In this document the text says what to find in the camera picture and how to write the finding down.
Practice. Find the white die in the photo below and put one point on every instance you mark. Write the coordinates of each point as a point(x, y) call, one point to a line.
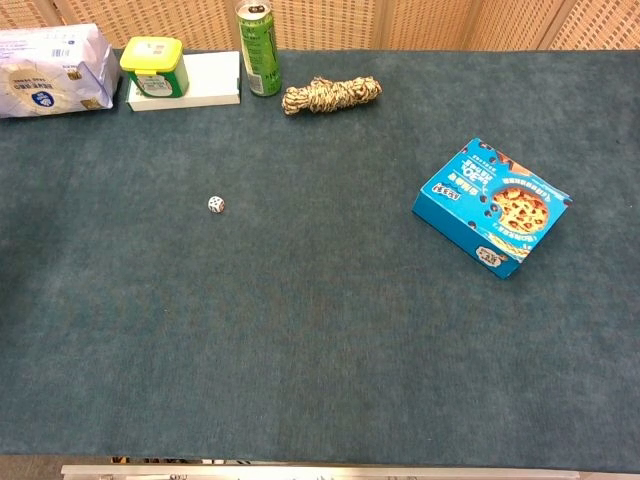
point(216, 204)

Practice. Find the dark green felt table mat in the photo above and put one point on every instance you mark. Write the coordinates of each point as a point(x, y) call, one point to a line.
point(320, 300)

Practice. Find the blue cookie box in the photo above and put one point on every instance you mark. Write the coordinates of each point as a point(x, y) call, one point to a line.
point(492, 207)

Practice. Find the flat white box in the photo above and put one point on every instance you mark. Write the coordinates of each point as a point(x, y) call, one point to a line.
point(210, 80)

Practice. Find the green drink can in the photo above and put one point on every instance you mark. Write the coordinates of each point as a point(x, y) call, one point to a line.
point(259, 52)

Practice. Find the green jar with yellow lid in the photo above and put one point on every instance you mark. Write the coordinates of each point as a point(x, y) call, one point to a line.
point(155, 70)

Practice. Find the woven rattan folding screen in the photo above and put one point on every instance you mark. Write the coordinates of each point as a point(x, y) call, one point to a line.
point(425, 22)

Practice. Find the white and blue paper bag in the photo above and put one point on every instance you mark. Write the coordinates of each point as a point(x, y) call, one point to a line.
point(50, 70)

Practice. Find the silver metal frame rail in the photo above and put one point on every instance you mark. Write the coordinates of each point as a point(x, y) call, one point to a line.
point(320, 472)

